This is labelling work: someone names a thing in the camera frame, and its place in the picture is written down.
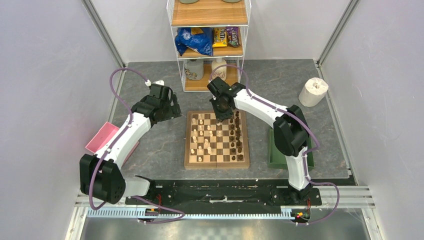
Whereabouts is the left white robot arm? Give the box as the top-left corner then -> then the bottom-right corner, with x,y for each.
79,80 -> 181,205

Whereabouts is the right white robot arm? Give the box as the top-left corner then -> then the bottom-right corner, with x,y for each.
207,77 -> 312,205

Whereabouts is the wooden chess board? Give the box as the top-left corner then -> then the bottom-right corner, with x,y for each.
184,110 -> 251,169

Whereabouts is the cream bottle pink lettering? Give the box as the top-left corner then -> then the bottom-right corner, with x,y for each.
210,58 -> 227,81

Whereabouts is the grey bottle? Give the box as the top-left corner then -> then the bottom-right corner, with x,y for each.
183,59 -> 204,81

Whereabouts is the pink tray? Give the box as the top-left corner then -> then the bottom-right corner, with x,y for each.
79,118 -> 150,169

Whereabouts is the blue snack bag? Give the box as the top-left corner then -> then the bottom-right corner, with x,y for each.
174,27 -> 213,56

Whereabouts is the yellow candy bag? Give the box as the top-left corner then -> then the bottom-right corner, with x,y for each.
212,27 -> 228,48

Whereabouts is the brown candy bag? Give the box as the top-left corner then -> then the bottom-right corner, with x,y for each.
225,26 -> 241,48

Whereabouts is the green tray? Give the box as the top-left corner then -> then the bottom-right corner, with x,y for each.
267,128 -> 315,171

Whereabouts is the white paper towel roll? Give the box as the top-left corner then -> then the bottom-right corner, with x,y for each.
298,77 -> 329,107

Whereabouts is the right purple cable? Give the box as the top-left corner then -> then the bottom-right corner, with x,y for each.
209,64 -> 341,226

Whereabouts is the purple cable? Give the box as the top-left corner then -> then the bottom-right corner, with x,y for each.
89,67 -> 153,212
209,64 -> 341,226

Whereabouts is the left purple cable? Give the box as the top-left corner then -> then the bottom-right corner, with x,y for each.
89,67 -> 153,212

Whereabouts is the white wire wooden shelf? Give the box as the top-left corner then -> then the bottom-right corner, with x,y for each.
166,0 -> 252,92

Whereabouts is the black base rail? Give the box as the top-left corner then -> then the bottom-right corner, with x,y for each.
144,179 -> 323,215

